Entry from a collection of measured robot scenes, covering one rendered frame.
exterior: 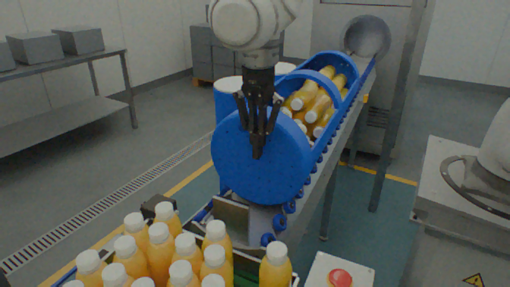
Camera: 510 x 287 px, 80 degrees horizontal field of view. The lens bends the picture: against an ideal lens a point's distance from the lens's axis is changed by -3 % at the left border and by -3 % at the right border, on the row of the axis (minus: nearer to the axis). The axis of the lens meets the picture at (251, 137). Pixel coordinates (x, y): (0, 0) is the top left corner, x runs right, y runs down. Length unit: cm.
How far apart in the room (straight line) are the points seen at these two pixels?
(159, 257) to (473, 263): 75
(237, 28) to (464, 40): 535
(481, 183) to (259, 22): 69
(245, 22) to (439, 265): 80
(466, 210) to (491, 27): 496
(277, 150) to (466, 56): 511
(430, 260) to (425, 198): 22
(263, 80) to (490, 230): 60
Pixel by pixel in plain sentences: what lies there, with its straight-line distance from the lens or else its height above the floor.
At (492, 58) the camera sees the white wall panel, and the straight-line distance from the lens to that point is 578.
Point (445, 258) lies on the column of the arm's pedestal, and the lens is 98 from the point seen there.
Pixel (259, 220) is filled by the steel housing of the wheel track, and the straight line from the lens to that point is 90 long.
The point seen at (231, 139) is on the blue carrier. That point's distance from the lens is 84.
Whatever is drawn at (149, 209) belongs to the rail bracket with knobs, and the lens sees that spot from 87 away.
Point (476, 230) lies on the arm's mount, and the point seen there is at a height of 104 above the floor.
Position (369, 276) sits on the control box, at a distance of 59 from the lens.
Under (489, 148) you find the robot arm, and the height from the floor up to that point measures 118.
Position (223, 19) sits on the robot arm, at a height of 149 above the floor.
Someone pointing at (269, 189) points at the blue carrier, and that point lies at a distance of 87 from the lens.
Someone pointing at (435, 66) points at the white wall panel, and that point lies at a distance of 578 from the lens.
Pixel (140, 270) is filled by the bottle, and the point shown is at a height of 102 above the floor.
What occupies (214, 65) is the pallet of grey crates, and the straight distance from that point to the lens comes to 473.
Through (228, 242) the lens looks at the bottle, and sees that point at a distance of 68.
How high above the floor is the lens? 154
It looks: 27 degrees down
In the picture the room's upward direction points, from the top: straight up
